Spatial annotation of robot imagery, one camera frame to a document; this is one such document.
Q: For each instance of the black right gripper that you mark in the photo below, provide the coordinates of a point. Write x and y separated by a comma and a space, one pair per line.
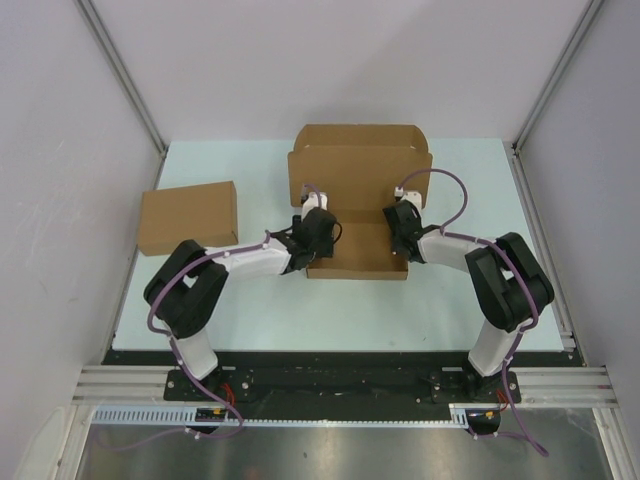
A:
393, 245

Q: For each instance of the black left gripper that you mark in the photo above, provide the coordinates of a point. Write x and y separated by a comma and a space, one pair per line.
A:
326, 249

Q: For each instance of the brown cardboard box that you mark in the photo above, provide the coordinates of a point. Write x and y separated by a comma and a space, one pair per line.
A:
205, 213
358, 166

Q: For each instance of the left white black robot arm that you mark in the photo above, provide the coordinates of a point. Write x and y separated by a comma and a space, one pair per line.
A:
184, 292

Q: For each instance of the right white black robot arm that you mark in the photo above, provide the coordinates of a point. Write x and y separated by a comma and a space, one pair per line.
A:
511, 287

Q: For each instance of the folded brown cardboard box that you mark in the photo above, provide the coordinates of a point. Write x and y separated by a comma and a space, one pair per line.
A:
205, 213

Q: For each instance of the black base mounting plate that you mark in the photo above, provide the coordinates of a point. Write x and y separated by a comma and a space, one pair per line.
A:
248, 377

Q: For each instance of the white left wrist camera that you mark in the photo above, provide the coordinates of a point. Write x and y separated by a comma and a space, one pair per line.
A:
311, 198

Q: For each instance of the right aluminium corner post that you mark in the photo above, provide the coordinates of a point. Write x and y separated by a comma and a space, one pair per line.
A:
568, 53

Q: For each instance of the aluminium corner post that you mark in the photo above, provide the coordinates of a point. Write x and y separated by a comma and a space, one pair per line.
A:
568, 53
116, 63

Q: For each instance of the grey slotted cable duct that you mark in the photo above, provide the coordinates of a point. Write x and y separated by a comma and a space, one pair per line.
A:
182, 415

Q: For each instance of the left aluminium corner post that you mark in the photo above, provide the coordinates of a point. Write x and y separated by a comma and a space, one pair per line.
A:
116, 63

